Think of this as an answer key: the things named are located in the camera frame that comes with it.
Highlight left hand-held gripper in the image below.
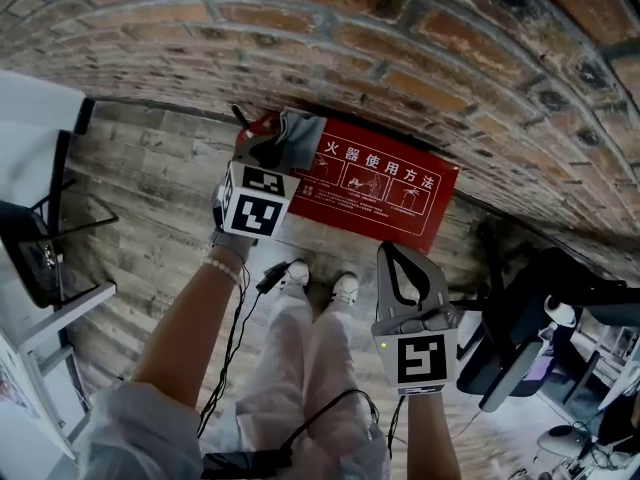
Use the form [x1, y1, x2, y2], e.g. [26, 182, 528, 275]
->
[216, 131, 302, 243]

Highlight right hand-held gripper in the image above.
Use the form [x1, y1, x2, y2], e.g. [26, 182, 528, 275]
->
[370, 240, 460, 397]

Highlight gray wiping cloth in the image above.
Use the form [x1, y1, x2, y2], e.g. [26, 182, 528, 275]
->
[277, 110, 329, 172]

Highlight red fire extinguisher box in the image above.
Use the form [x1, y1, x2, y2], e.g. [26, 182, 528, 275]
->
[249, 112, 460, 255]

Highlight person's right forearm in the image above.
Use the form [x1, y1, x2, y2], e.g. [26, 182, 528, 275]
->
[405, 391, 464, 480]

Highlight person's left forearm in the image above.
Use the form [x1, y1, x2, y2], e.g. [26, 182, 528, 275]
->
[130, 257, 246, 409]

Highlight red fire extinguisher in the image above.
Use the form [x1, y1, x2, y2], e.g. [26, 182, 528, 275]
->
[230, 103, 281, 144]

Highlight person's left hand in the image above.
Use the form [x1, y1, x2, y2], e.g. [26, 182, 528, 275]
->
[208, 226, 257, 270]

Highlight person's right white sneaker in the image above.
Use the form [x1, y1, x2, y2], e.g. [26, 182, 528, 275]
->
[329, 271, 361, 307]

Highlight person's white sneaker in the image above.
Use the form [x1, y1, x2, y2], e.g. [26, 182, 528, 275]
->
[329, 271, 361, 307]
[277, 260, 312, 292]

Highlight black office chair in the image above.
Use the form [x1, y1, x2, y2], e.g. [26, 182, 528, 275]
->
[449, 222, 640, 414]

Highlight person's left white sneaker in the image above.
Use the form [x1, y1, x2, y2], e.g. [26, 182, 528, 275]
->
[277, 260, 312, 292]

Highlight person's white trousers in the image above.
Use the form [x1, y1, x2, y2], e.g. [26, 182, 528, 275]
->
[199, 282, 376, 469]

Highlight purple paper sheet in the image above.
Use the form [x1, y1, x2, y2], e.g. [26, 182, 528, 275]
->
[524, 357, 554, 382]

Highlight white mug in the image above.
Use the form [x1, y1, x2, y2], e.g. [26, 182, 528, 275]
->
[543, 293, 579, 328]

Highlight black waist device box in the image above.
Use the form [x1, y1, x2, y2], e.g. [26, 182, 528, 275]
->
[201, 450, 294, 480]

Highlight black handbag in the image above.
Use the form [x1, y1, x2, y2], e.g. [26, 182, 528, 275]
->
[0, 202, 69, 309]

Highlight white shelf unit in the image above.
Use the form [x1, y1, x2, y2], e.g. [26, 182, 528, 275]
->
[0, 280, 117, 480]

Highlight person's light gray shirt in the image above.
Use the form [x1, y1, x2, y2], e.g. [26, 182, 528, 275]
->
[74, 380, 391, 480]

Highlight printed picture sheet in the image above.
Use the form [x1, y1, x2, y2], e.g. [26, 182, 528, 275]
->
[0, 352, 41, 419]

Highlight black looped waist cable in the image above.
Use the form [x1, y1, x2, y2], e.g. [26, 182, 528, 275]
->
[284, 388, 381, 457]

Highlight white bead bracelet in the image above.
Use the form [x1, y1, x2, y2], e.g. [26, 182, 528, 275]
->
[204, 255, 242, 285]

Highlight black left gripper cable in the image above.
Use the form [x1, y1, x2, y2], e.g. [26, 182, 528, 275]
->
[197, 261, 291, 439]

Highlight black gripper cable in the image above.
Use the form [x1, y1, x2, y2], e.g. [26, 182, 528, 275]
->
[197, 261, 291, 439]
[387, 395, 407, 444]

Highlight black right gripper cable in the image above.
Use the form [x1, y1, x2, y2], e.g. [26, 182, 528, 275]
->
[387, 395, 407, 444]

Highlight black floor cable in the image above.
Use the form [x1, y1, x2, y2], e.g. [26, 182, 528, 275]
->
[452, 407, 484, 439]

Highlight black metal frame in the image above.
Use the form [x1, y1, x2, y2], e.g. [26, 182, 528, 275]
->
[29, 130, 120, 249]

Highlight tangle of black cables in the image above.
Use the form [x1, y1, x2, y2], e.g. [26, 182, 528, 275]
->
[537, 407, 640, 480]

